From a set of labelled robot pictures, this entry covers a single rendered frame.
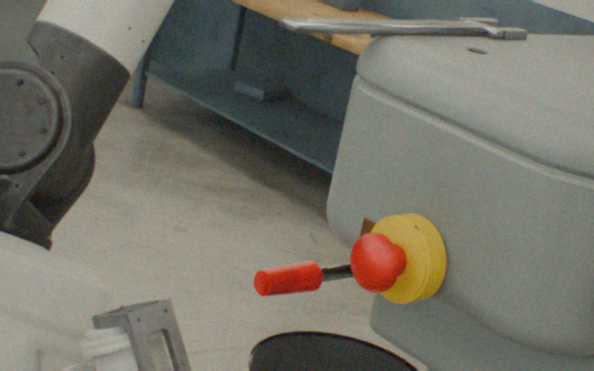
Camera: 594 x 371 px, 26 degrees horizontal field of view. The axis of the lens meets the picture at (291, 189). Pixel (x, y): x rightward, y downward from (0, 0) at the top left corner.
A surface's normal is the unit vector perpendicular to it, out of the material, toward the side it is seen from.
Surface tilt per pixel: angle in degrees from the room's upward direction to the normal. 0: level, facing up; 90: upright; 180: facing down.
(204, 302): 0
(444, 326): 90
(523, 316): 90
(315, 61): 90
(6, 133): 61
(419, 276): 90
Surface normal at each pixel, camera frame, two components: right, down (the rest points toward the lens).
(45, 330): 0.82, -0.22
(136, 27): 0.79, 0.32
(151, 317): 0.60, -0.15
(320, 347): 0.15, 0.28
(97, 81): 0.63, 0.18
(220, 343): 0.19, -0.93
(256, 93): -0.60, 0.14
